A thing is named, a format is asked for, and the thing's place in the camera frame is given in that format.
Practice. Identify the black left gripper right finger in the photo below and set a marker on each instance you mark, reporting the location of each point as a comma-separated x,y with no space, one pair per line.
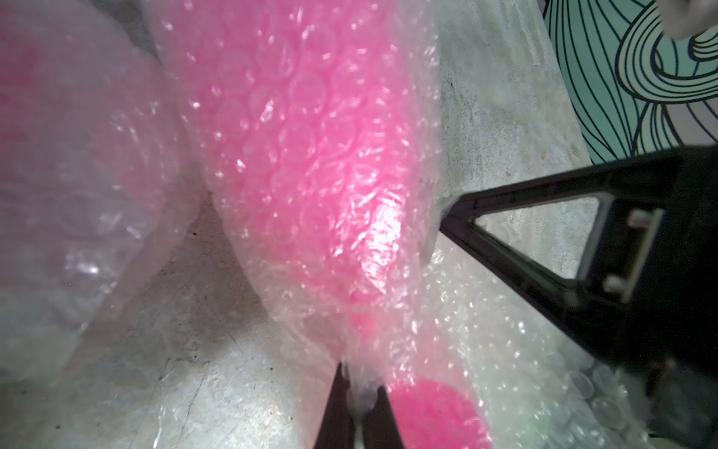
379,428

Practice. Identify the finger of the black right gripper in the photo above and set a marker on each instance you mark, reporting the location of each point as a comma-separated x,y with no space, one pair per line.
646,287

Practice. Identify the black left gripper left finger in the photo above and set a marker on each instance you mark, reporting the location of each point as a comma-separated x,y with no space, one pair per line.
337,429

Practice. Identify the clear bubble wrap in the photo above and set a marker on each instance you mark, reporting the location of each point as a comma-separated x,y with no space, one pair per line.
70,255
506,116

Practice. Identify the pink wine glass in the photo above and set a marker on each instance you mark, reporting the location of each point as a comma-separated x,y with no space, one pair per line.
318,130
43,112

